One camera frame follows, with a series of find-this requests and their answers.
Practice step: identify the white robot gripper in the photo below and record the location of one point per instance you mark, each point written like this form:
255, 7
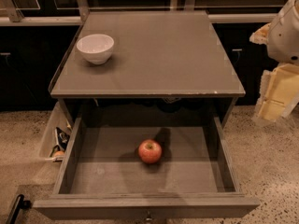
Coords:
285, 36

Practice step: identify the red apple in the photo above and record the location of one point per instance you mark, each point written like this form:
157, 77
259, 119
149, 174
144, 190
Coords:
149, 151

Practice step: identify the grey counter cabinet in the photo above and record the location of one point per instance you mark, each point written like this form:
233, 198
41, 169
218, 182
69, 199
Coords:
156, 54

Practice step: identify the metal drawer knob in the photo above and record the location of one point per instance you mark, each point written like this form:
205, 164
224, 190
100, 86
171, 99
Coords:
148, 218

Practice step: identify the grey open top drawer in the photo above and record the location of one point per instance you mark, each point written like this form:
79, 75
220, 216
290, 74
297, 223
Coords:
102, 176

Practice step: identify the white ceramic bowl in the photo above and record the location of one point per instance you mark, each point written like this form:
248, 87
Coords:
96, 49

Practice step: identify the grey back rail shelf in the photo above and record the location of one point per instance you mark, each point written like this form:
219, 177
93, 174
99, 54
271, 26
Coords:
50, 12

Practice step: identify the black handle bottom left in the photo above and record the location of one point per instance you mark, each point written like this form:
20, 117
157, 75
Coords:
19, 204

